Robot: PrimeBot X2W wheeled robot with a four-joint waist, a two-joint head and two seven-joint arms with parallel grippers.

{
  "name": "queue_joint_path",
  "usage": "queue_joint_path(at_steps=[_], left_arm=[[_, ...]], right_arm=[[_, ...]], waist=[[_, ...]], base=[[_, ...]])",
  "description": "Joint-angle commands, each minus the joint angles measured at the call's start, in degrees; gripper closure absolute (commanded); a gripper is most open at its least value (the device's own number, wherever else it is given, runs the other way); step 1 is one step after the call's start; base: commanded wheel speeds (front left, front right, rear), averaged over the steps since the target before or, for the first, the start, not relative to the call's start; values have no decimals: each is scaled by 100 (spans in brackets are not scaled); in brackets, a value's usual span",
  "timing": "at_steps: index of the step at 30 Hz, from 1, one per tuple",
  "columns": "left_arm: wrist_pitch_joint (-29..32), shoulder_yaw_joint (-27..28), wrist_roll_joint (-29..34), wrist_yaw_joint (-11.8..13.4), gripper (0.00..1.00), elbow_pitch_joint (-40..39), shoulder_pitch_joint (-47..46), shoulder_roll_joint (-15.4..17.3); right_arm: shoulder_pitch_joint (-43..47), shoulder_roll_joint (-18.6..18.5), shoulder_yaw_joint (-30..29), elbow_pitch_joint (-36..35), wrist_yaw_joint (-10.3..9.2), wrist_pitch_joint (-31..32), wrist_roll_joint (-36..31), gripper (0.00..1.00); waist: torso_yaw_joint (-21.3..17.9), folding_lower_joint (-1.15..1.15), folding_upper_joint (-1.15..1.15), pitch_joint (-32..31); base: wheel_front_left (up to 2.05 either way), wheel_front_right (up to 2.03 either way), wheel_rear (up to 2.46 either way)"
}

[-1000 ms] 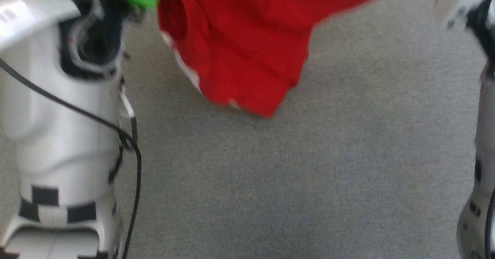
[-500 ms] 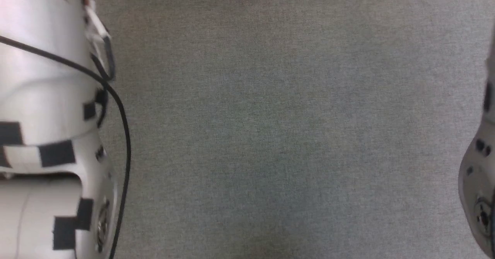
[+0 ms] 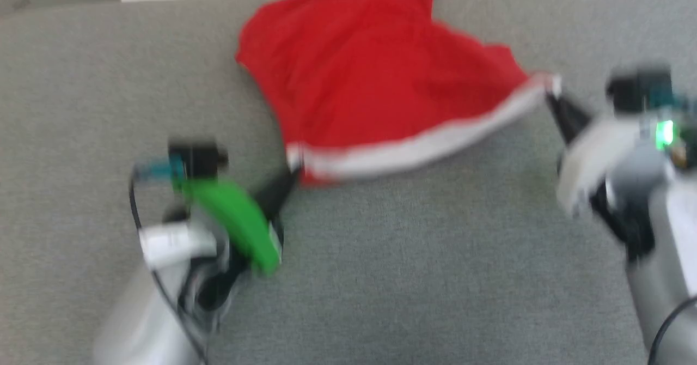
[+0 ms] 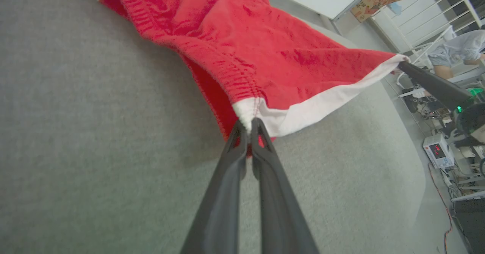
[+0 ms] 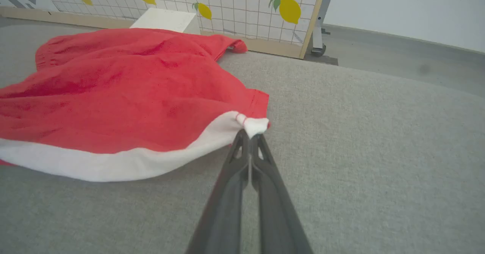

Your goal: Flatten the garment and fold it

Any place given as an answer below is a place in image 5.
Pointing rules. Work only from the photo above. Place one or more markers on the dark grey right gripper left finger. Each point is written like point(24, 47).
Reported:
point(223, 212)

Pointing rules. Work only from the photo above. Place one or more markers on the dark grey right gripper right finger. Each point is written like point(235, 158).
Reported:
point(274, 212)

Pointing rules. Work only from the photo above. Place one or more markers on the red garment with white hem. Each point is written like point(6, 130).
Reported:
point(125, 102)

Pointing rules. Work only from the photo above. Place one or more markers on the grey fabric sofa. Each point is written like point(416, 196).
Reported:
point(360, 163)

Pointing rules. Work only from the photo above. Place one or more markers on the grey metal panel stand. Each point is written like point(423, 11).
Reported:
point(321, 19)

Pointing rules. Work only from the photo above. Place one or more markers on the white box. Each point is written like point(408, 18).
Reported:
point(166, 19)

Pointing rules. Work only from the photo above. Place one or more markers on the lemon print grid panel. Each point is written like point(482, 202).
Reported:
point(227, 11)

